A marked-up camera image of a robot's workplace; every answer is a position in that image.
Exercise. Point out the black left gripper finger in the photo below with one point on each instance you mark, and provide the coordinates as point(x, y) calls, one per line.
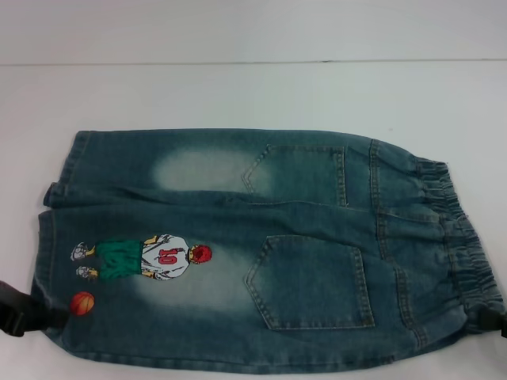
point(27, 306)
point(10, 325)

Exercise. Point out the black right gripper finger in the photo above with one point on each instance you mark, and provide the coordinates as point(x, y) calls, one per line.
point(495, 324)

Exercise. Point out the blue denim shorts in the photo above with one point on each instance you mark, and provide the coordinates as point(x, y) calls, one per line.
point(277, 237)

